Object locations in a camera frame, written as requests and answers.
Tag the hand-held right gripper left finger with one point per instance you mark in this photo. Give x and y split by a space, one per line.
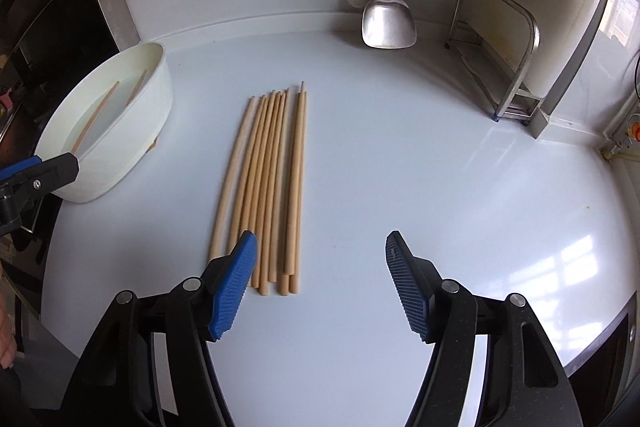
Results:
232 292

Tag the wall socket with red button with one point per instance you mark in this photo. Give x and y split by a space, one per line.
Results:
631 127

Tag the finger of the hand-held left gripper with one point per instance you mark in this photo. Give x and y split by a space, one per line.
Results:
30 167

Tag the single wooden chopstick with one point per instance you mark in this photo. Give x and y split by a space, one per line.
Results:
136 87
95 117

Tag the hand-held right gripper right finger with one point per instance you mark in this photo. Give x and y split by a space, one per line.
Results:
407 292

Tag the metal cabinet frame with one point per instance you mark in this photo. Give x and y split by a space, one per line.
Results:
575 57

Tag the metal cutting board rack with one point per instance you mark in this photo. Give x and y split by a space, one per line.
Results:
520 92

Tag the person's left forearm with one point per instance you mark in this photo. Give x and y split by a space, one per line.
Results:
5 327

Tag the row of wooden chopsticks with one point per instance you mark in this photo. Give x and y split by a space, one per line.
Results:
270 187

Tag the white round plate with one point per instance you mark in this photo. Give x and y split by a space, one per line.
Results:
135 132

